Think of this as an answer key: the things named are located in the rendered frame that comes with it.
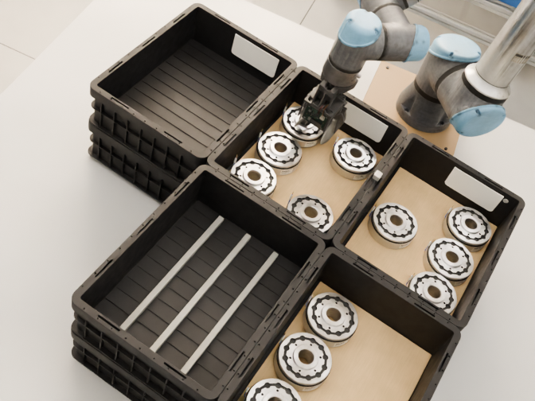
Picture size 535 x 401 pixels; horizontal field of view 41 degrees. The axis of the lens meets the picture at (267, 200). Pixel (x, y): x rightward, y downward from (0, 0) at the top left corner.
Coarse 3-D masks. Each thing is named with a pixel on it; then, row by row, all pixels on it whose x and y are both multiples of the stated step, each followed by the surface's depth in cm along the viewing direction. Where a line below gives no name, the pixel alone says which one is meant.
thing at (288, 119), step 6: (294, 108) 167; (288, 114) 166; (294, 114) 166; (288, 120) 165; (294, 120) 165; (288, 126) 164; (294, 126) 164; (294, 132) 163; (300, 132) 164; (306, 132) 164; (312, 132) 164; (318, 132) 165; (306, 138) 163; (312, 138) 163
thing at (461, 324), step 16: (400, 144) 159; (432, 144) 161; (448, 160) 160; (384, 176) 152; (480, 176) 158; (368, 192) 148; (512, 192) 158; (512, 224) 152; (336, 240) 139; (352, 256) 137; (496, 256) 146; (384, 272) 137; (400, 288) 135; (480, 288) 140; (432, 304) 135; (448, 320) 134; (464, 320) 134
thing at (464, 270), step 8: (440, 240) 154; (448, 240) 154; (432, 248) 152; (440, 248) 153; (456, 248) 153; (464, 248) 154; (432, 256) 151; (440, 256) 151; (464, 256) 153; (432, 264) 150; (440, 264) 150; (464, 264) 151; (472, 264) 152; (440, 272) 149; (448, 272) 150; (456, 272) 150; (464, 272) 150
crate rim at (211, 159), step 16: (288, 80) 165; (320, 80) 165; (272, 96) 158; (352, 96) 164; (256, 112) 155; (240, 128) 150; (400, 128) 162; (224, 144) 147; (208, 160) 143; (384, 160) 155; (256, 192) 141; (352, 208) 144; (304, 224) 139; (336, 224) 141
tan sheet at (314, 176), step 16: (272, 128) 166; (256, 144) 162; (320, 144) 167; (304, 160) 163; (320, 160) 164; (288, 176) 159; (304, 176) 160; (320, 176) 161; (336, 176) 162; (288, 192) 156; (304, 192) 157; (320, 192) 158; (336, 192) 159; (352, 192) 160; (336, 208) 157
